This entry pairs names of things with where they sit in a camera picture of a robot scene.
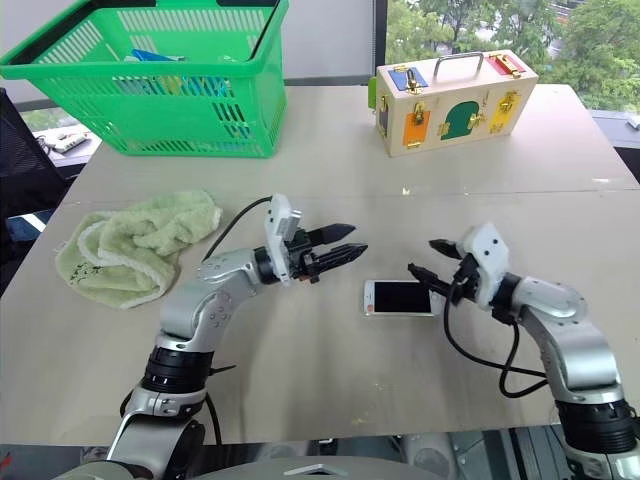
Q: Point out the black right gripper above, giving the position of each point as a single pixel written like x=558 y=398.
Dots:
x=465 y=285

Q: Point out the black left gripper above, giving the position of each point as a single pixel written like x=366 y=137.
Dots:
x=302 y=260

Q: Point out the white smartphone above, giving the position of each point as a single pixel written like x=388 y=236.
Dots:
x=400 y=297

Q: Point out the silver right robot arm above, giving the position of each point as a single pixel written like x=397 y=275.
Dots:
x=575 y=345

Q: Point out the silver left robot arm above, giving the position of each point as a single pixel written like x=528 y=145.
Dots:
x=200 y=305

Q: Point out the wooden lock box toy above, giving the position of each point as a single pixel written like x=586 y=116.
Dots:
x=450 y=87

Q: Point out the light green towel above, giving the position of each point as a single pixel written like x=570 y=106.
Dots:
x=140 y=225

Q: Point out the grey robot torso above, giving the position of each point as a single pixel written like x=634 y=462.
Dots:
x=320 y=472

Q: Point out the blue plastic package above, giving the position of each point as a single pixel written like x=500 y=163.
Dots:
x=150 y=55

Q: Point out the white desk device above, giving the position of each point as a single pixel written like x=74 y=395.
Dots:
x=65 y=142

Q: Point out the green plastic shopping basket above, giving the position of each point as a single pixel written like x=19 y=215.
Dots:
x=100 y=70

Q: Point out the black mesh chair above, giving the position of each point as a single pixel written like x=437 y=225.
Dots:
x=20 y=165

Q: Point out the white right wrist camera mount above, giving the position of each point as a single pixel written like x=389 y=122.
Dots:
x=487 y=250

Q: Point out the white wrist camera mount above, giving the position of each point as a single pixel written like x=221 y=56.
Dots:
x=277 y=220
x=487 y=250

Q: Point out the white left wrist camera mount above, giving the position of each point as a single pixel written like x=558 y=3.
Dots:
x=277 y=220

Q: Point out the black window frame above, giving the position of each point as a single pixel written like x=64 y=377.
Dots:
x=381 y=30

